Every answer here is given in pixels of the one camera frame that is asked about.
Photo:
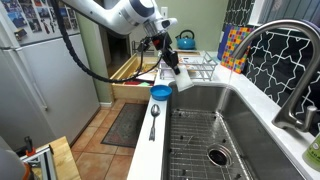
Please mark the round sink drain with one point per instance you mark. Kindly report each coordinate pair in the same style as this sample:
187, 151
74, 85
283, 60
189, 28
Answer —
218, 155

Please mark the green cloth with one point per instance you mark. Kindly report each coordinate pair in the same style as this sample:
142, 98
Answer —
145, 84

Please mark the blue board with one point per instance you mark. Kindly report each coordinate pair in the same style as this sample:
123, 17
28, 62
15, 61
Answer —
222, 40

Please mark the wooden drawer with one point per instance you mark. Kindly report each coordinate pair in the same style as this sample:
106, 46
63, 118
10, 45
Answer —
128, 91

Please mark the teal kettle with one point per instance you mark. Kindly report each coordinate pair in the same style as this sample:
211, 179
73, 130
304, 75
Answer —
186, 42

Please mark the green soap bottle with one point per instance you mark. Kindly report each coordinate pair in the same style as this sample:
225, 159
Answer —
313, 153

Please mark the aluminium extrusion frame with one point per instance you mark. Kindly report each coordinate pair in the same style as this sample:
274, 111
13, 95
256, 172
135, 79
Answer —
46, 163

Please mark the orange black clamp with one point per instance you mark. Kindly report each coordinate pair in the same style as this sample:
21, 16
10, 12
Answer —
29, 145

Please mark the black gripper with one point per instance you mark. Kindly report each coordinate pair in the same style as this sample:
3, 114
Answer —
162, 42

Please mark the silver metal spoon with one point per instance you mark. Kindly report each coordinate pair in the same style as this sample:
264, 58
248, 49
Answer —
154, 111

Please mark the red cloth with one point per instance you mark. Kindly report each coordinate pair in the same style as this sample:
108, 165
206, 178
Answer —
132, 82

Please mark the white framed window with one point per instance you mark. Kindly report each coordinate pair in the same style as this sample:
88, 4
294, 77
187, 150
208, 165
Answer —
256, 11

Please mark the brushed steel faucet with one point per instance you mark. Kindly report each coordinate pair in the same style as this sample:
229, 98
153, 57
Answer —
293, 96

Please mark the fridge photo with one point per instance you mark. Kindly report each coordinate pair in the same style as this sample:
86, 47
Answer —
34, 25
43, 12
68, 24

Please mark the blue bowl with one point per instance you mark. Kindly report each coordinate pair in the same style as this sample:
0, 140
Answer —
161, 93

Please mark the colourful mosaic tile board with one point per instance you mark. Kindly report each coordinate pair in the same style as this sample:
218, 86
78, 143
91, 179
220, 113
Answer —
235, 46

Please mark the white refrigerator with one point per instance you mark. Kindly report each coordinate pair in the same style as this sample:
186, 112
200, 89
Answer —
50, 96

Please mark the wooden cutting board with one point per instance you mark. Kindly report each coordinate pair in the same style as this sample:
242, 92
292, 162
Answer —
190, 53

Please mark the wooden table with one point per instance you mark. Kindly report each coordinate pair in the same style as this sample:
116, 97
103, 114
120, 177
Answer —
65, 160

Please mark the stainless steel sink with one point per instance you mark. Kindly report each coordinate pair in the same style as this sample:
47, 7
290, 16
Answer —
260, 146

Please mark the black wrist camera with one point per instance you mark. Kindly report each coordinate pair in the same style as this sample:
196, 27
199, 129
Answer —
144, 44

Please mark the dark patterned rug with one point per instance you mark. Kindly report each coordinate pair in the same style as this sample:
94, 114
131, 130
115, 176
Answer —
125, 126

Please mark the white light switch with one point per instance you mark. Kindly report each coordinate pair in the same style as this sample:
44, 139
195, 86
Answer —
164, 11

